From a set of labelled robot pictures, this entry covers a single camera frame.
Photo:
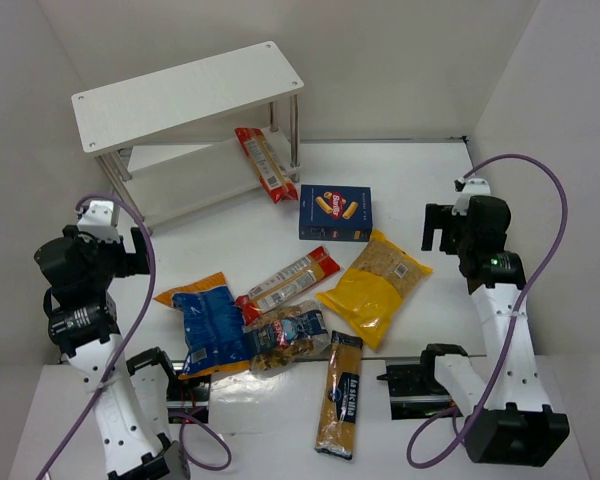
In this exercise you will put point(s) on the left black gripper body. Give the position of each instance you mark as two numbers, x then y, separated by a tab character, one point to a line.
141	250

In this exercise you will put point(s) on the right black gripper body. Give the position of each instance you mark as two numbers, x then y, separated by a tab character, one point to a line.
435	227

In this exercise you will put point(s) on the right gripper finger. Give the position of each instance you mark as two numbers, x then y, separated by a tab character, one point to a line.
450	240
436	218

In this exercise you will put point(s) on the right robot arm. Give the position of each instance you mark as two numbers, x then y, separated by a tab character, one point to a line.
508	418

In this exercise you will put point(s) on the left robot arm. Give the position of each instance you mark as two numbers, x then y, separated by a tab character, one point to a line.
127	396

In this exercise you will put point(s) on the blue orange pasta bag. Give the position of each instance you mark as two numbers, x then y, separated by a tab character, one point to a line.
213	327

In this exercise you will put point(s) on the white two-tier shelf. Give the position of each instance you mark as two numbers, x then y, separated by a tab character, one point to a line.
119	126

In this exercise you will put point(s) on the yellow macaroni bag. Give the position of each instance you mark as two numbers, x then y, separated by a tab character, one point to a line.
374	287

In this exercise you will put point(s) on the blue Barilla rigatoni box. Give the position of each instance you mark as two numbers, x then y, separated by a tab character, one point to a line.
335	213

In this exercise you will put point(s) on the red clear spaghetti bag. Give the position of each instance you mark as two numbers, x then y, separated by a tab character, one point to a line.
287	284

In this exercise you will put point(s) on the clear blue fusilli bag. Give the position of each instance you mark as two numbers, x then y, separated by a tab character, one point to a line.
281	336

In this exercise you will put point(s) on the La Sicilia spaghetti bag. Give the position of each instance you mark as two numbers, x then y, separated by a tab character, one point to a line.
337	424

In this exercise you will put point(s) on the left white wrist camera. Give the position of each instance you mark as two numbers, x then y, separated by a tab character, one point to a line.
99	219

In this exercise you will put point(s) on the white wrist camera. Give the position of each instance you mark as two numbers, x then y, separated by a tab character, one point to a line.
466	189
99	219

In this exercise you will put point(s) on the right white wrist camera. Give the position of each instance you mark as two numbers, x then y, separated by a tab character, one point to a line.
466	189

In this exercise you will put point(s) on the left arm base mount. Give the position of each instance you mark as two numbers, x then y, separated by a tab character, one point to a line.
190	397

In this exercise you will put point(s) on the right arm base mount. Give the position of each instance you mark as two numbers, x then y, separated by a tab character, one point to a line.
411	395

